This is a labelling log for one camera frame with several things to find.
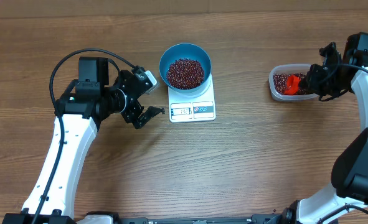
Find blue metal bowl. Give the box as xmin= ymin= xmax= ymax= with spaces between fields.
xmin=159 ymin=43 xmax=212 ymax=93

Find red measuring scoop blue handle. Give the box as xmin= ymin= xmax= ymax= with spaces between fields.
xmin=284 ymin=75 xmax=300 ymax=95

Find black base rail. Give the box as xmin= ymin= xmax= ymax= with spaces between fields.
xmin=85 ymin=212 xmax=297 ymax=224

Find red beans in bowl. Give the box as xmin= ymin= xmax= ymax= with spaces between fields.
xmin=166 ymin=58 xmax=205 ymax=90

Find white digital kitchen scale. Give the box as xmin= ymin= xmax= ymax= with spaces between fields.
xmin=168 ymin=75 xmax=217 ymax=123

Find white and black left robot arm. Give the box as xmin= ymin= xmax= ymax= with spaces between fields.
xmin=3 ymin=57 xmax=164 ymax=223

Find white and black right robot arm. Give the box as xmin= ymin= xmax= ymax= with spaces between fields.
xmin=281 ymin=32 xmax=368 ymax=223

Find clear plastic container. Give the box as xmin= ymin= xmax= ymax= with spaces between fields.
xmin=268 ymin=63 xmax=318 ymax=102

